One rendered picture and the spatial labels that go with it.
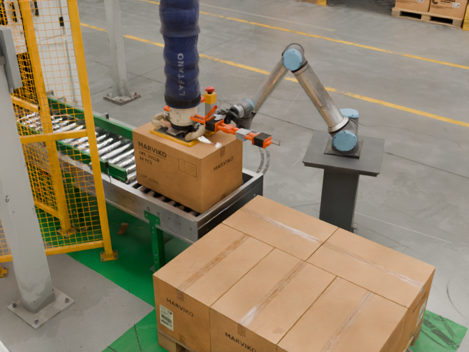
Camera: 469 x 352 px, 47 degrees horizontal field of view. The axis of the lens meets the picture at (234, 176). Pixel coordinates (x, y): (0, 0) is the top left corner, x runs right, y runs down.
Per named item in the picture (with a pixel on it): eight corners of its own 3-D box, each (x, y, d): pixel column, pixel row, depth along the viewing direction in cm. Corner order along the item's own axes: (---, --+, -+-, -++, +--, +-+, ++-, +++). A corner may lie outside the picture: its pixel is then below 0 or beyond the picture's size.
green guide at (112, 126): (38, 103, 486) (36, 93, 482) (48, 99, 493) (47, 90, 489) (170, 156, 404) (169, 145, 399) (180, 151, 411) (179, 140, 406)
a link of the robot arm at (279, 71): (294, 33, 340) (238, 111, 378) (292, 40, 330) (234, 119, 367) (310, 44, 342) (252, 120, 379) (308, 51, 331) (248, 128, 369)
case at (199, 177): (137, 182, 373) (131, 130, 352) (177, 160, 400) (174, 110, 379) (202, 214, 341) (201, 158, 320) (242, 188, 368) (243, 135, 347)
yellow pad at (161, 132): (149, 132, 349) (149, 125, 347) (160, 127, 356) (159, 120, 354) (189, 147, 332) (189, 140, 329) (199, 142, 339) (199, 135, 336)
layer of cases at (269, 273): (157, 327, 314) (152, 274, 294) (256, 242, 383) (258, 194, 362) (343, 445, 253) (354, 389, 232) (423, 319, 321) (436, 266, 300)
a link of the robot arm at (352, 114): (358, 130, 371) (359, 106, 362) (356, 142, 357) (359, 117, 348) (335, 128, 375) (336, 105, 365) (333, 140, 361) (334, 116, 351)
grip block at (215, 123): (204, 129, 332) (204, 120, 329) (213, 123, 338) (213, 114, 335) (214, 133, 327) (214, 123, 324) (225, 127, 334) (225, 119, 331)
